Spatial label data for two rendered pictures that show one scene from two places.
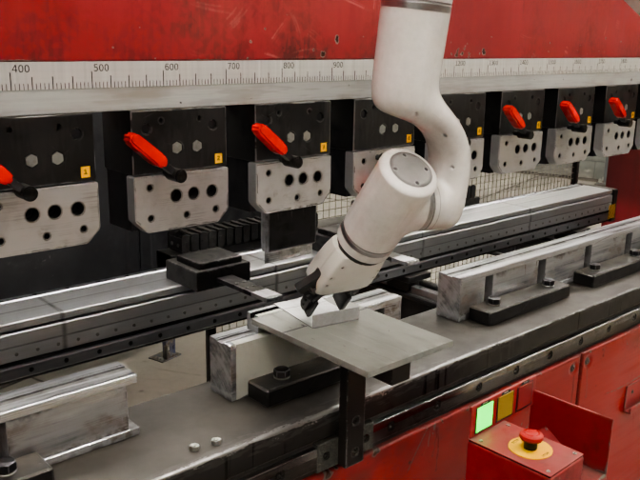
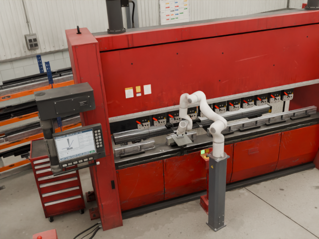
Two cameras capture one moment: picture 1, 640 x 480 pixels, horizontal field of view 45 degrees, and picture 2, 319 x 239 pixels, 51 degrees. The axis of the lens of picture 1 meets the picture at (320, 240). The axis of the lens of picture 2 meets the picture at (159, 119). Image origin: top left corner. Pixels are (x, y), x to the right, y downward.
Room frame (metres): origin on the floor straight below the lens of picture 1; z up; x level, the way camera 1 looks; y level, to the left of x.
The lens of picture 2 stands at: (-2.15, -1.28, 2.99)
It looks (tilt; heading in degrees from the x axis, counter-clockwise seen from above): 26 degrees down; 25
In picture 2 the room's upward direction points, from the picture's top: 3 degrees counter-clockwise
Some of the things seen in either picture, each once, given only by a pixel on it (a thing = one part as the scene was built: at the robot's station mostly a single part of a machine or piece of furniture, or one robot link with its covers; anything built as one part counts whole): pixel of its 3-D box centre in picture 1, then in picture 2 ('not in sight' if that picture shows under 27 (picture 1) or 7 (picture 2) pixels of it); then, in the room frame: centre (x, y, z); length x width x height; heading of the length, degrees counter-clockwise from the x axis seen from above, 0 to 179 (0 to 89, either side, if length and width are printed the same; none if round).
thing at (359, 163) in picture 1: (368, 144); (189, 112); (1.35, -0.08, 1.26); 0.15 x 0.09 x 0.17; 132
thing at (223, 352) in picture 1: (312, 339); (181, 138); (1.27, 0.01, 0.92); 0.39 x 0.06 x 0.10; 132
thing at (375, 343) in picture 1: (349, 331); (181, 139); (1.12, -0.05, 1.00); 0.26 x 0.18 x 0.01; 42
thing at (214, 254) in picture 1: (230, 275); (172, 127); (1.36, 0.16, 1.01); 0.26 x 0.12 x 0.05; 42
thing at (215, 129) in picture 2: not in sight; (217, 132); (0.87, -0.54, 1.30); 0.19 x 0.12 x 0.24; 163
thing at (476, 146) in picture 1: (442, 135); (204, 109); (1.48, -0.23, 1.26); 0.15 x 0.09 x 0.17; 132
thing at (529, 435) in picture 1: (530, 441); not in sight; (1.16, -0.36, 0.79); 0.04 x 0.04 x 0.04
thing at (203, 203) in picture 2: not in sight; (210, 203); (1.18, -0.40, 0.06); 0.25 x 0.20 x 0.12; 43
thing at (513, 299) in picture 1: (521, 301); (222, 133); (1.59, -0.44, 0.89); 0.30 x 0.05 x 0.03; 132
